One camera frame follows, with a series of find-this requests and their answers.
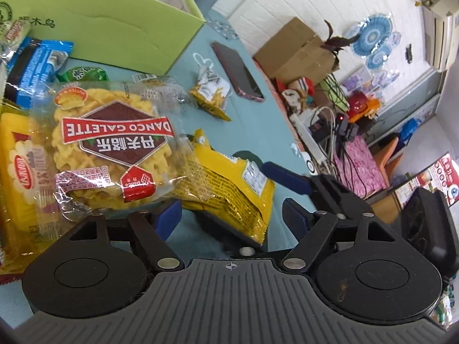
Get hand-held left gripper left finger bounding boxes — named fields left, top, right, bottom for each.
left=68, top=199, right=183, bottom=271

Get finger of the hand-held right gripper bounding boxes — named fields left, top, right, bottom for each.
left=262, top=161, right=361, bottom=217

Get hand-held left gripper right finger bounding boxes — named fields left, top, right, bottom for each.
left=283, top=199, right=393, bottom=271

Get yellow noodle snack packet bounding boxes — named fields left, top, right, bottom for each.
left=176, top=129, right=276, bottom=246

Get clear waffle cookie packet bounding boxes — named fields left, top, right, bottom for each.
left=29, top=75, right=201, bottom=223

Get small yellow stick snack packet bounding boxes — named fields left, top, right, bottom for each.
left=188, top=66, right=232, bottom=122

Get green cardboard box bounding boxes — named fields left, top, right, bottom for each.
left=0, top=0, right=207, bottom=76

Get white power strip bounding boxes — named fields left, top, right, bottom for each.
left=290, top=113, right=328, bottom=163

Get printed leaflet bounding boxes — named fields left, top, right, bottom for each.
left=392, top=152, right=459, bottom=216

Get teal tablecloth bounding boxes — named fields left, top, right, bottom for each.
left=0, top=9, right=323, bottom=330

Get pink patterned cloth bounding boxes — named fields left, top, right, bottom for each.
left=333, top=138, right=388, bottom=199

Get orange stool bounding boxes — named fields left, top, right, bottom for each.
left=373, top=138, right=400, bottom=183

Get plush toy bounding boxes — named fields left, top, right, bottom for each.
left=281, top=77, right=316, bottom=110

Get red toy helmet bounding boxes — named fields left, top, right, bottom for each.
left=346, top=91, right=381, bottom=122

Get dark smartphone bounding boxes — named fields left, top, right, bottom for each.
left=211, top=41, right=265, bottom=101

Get brown cardboard box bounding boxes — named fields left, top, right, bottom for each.
left=253, top=17, right=341, bottom=86

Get dark red plant leaves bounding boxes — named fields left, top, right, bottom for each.
left=323, top=19, right=359, bottom=54

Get large yellow snack packet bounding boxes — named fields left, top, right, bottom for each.
left=0, top=104, right=72, bottom=276

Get small green snack packet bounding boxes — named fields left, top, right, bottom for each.
left=57, top=65, right=110, bottom=84

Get blue paper fan decoration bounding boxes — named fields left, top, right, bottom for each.
left=349, top=13, right=402, bottom=70

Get white air conditioner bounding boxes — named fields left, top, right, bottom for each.
left=409, top=0, right=459, bottom=72

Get blue cookie packet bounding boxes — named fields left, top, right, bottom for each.
left=3, top=38, right=74, bottom=103

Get silver snack packet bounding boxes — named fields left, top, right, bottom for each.
left=0, top=19, right=27, bottom=65

